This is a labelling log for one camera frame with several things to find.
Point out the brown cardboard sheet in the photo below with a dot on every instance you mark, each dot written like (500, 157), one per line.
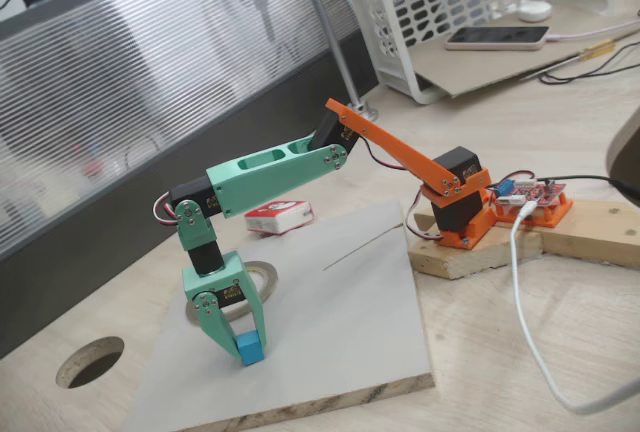
(500, 68)

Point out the metal partition post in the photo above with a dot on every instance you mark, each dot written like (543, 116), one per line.
(325, 17)

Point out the blue cube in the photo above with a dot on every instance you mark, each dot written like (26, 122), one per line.
(249, 349)

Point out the red snowman print box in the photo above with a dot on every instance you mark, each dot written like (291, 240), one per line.
(280, 219)

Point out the white earbuds case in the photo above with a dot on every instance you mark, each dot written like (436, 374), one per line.
(535, 12)

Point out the smartphone with pale case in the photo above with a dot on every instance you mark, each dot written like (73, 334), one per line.
(495, 38)

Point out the white laminated wooden board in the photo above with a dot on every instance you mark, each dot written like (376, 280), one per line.
(340, 312)

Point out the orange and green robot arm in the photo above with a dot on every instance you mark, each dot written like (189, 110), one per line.
(280, 172)

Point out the orange controller board mount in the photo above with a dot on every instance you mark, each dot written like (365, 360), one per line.
(555, 214)

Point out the frosted glass desk partition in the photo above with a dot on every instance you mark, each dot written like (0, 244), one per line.
(150, 77)

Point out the thick wooden base block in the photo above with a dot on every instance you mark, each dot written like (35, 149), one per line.
(470, 257)

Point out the long wooden base plank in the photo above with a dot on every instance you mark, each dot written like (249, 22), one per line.
(600, 232)

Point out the red controller circuit board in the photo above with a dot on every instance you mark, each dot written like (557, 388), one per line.
(540, 192)

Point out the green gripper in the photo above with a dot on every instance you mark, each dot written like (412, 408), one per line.
(231, 291)

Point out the white perforated plastic basket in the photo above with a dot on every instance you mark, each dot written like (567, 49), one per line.
(380, 12)

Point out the grey rounded blurry object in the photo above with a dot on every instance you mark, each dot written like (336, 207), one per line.
(627, 152)

